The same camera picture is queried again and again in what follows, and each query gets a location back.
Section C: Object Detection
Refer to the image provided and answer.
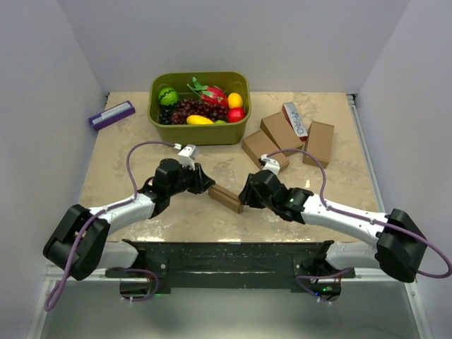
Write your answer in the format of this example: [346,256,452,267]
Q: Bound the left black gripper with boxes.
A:
[167,161,215,197]

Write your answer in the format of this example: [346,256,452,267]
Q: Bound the brown paper box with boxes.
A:
[208,184,243,214]

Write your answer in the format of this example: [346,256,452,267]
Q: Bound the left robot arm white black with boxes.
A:
[43,158,215,280]

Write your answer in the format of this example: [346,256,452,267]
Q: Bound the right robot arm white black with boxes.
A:
[239,170,427,283]

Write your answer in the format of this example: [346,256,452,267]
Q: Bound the front folded brown box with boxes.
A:
[241,131,279,170]

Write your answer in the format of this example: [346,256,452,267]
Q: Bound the folded brown box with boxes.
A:
[260,112,303,156]
[241,131,279,170]
[304,121,334,168]

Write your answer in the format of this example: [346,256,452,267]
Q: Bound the middle folded brown box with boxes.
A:
[260,112,303,156]

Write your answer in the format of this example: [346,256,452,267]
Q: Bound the right folded brown box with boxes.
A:
[304,121,334,168]

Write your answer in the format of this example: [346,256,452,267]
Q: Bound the red white toothpaste box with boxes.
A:
[282,102,308,141]

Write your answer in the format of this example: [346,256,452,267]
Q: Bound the purple flat box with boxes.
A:
[88,100,136,131]

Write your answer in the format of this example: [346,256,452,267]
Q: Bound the olive green plastic basket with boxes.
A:
[147,71,251,145]

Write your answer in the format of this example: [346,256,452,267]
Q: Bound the yellow toy mango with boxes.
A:
[186,114,214,125]

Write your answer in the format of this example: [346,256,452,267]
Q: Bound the red toy apple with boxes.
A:
[227,107,246,123]

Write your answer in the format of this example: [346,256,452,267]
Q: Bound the red toy grapes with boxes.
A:
[170,99,228,124]

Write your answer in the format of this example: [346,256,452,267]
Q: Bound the dark blue toy grapes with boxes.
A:
[158,106,174,125]

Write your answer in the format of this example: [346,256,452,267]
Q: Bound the yellow orange toy lemon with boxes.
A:
[227,93,244,109]

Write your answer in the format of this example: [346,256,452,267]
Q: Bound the pink toy dragon fruit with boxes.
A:
[187,77,229,109]

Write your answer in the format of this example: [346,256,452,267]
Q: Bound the green toy watermelon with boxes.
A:
[157,87,179,106]

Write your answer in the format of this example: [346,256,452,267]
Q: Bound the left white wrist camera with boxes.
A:
[177,144,199,170]

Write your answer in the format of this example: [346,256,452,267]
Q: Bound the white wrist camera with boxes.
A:
[177,144,199,170]
[259,154,280,175]

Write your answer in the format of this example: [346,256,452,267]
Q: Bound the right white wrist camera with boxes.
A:
[259,154,280,175]

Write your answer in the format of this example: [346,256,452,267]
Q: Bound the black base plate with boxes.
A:
[106,241,341,301]

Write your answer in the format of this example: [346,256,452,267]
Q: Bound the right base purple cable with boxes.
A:
[295,268,355,305]

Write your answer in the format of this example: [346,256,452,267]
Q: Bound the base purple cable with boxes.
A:
[112,266,160,304]
[295,268,355,305]

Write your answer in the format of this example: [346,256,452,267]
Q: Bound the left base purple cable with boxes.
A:
[112,266,160,304]

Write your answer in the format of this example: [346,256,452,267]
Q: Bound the aluminium frame rail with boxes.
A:
[26,264,107,339]

